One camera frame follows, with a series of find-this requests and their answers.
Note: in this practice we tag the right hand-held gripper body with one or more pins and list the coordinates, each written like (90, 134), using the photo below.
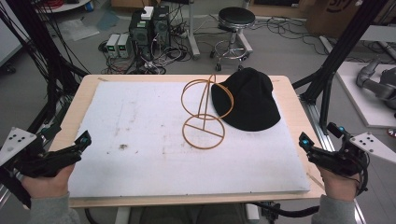
(339, 161)

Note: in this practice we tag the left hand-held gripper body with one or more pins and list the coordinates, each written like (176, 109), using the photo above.
(46, 161)

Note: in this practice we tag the black cap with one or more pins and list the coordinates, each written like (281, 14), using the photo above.
(249, 99)

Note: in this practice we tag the person's left hand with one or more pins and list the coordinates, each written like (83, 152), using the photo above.
(46, 185)

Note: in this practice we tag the person's right hand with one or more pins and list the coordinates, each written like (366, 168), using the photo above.
(337, 186)

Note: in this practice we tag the white platform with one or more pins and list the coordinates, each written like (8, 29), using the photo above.
(358, 99)

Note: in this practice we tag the wooden table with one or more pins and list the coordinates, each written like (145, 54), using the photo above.
(299, 105)

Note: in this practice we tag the white foam board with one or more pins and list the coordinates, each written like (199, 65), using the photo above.
(140, 140)

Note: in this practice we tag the white power supply unit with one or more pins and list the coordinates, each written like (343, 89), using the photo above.
(112, 45)
(124, 45)

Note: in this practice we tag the clear plastic sheet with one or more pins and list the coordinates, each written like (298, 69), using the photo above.
(79, 29)

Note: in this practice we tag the cardboard box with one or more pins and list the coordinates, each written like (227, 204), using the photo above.
(333, 15)

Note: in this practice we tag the black computer tower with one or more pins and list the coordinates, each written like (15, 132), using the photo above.
(140, 34)
(161, 26)

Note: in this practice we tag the black round stool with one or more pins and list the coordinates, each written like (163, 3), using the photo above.
(236, 18)

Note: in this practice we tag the small white box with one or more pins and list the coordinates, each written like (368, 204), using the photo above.
(147, 13)

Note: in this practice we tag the white metal stand leg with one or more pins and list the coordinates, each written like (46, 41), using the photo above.
(193, 31)

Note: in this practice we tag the black metal frame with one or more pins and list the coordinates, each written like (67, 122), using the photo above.
(345, 46)
(40, 56)

